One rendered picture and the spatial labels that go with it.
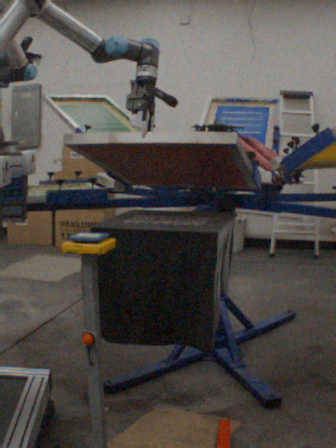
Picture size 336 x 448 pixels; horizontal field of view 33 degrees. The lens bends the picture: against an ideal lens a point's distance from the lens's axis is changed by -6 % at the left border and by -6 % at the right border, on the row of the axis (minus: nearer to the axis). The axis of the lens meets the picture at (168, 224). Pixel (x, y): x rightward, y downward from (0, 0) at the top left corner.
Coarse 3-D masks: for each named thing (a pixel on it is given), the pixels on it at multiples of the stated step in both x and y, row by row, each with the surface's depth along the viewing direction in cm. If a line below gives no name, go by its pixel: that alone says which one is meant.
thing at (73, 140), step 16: (64, 144) 198; (80, 144) 197; (96, 144) 196; (112, 144) 195; (128, 144) 194; (144, 144) 193; (160, 144) 192; (176, 144) 190; (192, 144) 189; (208, 144) 187; (224, 144) 186; (240, 144) 194; (96, 160) 222; (240, 160) 206
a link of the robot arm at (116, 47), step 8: (112, 40) 186; (120, 40) 186; (128, 40) 188; (104, 48) 194; (112, 48) 186; (120, 48) 186; (128, 48) 188; (136, 48) 189; (112, 56) 193; (120, 56) 189; (128, 56) 190; (136, 56) 191
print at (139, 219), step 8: (136, 216) 232; (144, 216) 232; (152, 216) 232; (160, 216) 232; (168, 216) 232; (168, 224) 212; (176, 224) 212; (184, 224) 212; (192, 224) 212; (200, 224) 212
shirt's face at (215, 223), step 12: (120, 216) 232; (132, 216) 233; (180, 216) 233; (192, 216) 233; (204, 216) 232; (216, 216) 232; (228, 216) 232; (132, 228) 204; (144, 228) 204; (156, 228) 204; (168, 228) 204; (180, 228) 204; (192, 228) 204; (204, 228) 204; (216, 228) 204
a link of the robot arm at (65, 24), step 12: (48, 0) 181; (48, 12) 182; (60, 12) 185; (48, 24) 186; (60, 24) 186; (72, 24) 188; (72, 36) 190; (84, 36) 191; (96, 36) 194; (84, 48) 195; (96, 48) 195; (96, 60) 202; (108, 60) 197
